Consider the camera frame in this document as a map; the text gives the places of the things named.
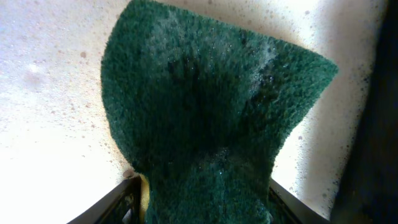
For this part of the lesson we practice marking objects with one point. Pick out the green yellow sponge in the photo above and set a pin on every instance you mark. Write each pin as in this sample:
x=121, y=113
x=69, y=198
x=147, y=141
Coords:
x=202, y=108

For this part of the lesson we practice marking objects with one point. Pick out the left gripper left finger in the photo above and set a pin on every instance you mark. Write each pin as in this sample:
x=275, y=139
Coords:
x=121, y=205

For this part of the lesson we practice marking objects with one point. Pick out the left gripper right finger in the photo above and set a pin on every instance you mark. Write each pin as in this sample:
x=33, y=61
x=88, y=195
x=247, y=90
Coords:
x=296, y=210

